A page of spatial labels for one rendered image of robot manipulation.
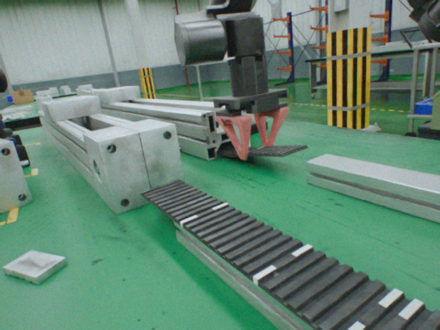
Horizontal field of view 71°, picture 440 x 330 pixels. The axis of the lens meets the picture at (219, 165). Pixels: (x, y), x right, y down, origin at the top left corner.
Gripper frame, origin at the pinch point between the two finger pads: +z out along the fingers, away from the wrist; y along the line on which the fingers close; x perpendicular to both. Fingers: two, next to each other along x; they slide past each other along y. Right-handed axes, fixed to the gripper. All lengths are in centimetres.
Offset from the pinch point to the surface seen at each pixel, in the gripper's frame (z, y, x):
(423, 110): 50, -275, -97
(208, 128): -3.8, 3.7, -7.8
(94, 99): -9.9, 14.6, -39.7
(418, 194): -0.2, 1.7, 25.5
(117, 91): -10, 2, -65
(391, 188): -0.1, 1.7, 23.0
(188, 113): -6.3, 4.8, -12.1
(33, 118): 2, 23, -177
